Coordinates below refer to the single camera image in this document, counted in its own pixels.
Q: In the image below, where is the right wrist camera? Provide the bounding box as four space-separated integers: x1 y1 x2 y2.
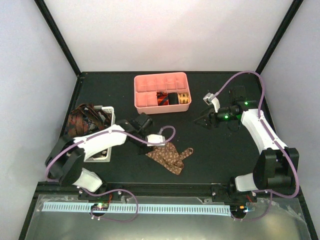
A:
203 92 220 113

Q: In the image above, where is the light blue slotted cable duct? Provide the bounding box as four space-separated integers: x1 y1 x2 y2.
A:
42 202 231 217

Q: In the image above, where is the left black frame post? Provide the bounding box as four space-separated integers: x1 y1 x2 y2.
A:
34 0 82 77

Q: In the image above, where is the black frame post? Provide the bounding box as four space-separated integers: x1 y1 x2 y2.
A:
255 0 304 74
34 0 82 77

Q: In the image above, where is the pink divided organizer box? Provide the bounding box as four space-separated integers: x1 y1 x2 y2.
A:
134 72 192 115

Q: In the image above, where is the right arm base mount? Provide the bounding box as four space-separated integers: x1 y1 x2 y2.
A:
211 183 257 220

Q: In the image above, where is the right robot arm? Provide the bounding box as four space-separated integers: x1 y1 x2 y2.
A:
194 86 300 202

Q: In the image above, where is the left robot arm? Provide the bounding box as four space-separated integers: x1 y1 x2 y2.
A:
45 113 153 200

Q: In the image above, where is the pile of dark ties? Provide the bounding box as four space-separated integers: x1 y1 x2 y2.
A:
64 103 108 138

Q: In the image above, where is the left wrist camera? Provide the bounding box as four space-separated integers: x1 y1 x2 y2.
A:
146 134 166 147

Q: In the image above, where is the orange black rolled tie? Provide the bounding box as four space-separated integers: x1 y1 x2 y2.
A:
156 91 169 106

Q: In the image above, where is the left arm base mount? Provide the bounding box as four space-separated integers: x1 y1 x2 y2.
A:
78 184 123 218

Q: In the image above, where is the yellow black rolled tie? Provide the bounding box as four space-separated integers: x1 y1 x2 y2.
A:
177 92 189 104

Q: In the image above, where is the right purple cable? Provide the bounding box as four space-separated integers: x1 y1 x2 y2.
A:
214 71 300 223

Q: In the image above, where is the brown floral tie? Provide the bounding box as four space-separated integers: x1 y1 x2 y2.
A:
146 142 194 175

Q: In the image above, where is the purple cable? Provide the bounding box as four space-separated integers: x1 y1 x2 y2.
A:
214 71 300 223
44 125 177 222

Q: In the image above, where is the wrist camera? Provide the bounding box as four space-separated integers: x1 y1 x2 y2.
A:
146 134 166 147
203 92 220 113

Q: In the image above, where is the white basket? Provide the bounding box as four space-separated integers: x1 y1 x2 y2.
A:
84 105 116 163

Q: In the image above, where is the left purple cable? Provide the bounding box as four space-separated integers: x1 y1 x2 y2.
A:
44 125 177 222

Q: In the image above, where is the right black frame post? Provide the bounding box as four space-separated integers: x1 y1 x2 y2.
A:
255 0 304 74

